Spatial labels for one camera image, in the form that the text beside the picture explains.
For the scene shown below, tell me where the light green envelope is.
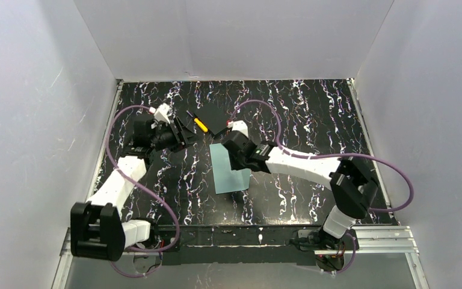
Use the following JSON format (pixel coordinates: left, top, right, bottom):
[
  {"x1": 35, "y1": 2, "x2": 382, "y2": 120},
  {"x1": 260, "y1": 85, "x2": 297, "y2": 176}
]
[{"x1": 210, "y1": 143, "x2": 251, "y2": 194}]

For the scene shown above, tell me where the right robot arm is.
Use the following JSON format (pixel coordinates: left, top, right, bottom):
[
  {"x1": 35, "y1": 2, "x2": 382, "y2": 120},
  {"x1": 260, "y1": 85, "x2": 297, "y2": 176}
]
[{"x1": 221, "y1": 131, "x2": 379, "y2": 241}]

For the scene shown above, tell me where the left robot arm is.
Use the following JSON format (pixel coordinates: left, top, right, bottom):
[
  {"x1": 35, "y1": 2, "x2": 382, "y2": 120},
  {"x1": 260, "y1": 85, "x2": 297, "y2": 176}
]
[{"x1": 70, "y1": 115, "x2": 197, "y2": 261}]

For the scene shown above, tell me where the black box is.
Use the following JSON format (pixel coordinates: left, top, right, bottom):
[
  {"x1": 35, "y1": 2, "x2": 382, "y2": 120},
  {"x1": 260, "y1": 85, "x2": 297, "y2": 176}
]
[{"x1": 195, "y1": 104, "x2": 228, "y2": 137}]

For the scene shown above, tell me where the yellow handled utility knife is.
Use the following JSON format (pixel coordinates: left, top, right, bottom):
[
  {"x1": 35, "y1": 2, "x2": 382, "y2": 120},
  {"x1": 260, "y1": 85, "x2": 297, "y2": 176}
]
[{"x1": 186, "y1": 110, "x2": 209, "y2": 133}]

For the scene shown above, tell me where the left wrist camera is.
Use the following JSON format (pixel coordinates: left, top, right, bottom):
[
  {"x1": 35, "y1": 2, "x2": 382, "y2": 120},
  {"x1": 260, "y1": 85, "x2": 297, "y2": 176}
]
[{"x1": 148, "y1": 103, "x2": 171, "y2": 128}]

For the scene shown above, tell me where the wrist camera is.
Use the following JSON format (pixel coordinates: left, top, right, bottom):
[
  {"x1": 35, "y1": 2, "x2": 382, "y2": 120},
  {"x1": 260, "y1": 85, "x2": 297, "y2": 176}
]
[
  {"x1": 227, "y1": 120, "x2": 248, "y2": 137},
  {"x1": 148, "y1": 103, "x2": 171, "y2": 128}
]

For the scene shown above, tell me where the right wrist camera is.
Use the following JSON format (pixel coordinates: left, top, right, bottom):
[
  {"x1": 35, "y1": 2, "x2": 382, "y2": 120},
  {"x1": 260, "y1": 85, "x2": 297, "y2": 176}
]
[{"x1": 227, "y1": 120, "x2": 248, "y2": 137}]

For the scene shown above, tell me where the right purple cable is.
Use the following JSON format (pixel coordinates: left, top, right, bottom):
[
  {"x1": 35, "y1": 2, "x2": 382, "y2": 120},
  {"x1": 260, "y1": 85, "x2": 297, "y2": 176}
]
[{"x1": 229, "y1": 99, "x2": 415, "y2": 276}]

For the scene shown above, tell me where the purple cable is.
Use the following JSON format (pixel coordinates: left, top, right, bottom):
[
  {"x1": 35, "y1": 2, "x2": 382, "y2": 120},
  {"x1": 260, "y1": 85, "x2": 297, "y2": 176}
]
[
  {"x1": 105, "y1": 105, "x2": 180, "y2": 279},
  {"x1": 229, "y1": 99, "x2": 415, "y2": 276}
]

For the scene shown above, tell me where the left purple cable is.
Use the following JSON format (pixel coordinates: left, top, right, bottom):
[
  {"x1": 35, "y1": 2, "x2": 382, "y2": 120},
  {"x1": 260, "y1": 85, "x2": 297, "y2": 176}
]
[{"x1": 105, "y1": 105, "x2": 180, "y2": 279}]

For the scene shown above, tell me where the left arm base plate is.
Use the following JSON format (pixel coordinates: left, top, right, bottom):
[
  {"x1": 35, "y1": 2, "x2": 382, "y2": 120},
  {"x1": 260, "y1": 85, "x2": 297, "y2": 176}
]
[{"x1": 124, "y1": 228, "x2": 180, "y2": 253}]

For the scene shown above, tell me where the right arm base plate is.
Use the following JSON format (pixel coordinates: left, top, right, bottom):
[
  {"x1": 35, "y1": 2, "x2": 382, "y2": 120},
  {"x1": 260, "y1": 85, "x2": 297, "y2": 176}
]
[{"x1": 292, "y1": 228, "x2": 360, "y2": 253}]

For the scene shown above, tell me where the aluminium frame rail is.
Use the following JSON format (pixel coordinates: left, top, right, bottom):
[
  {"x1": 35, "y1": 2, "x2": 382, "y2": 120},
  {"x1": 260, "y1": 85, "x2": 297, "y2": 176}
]
[{"x1": 52, "y1": 225, "x2": 428, "y2": 288}]

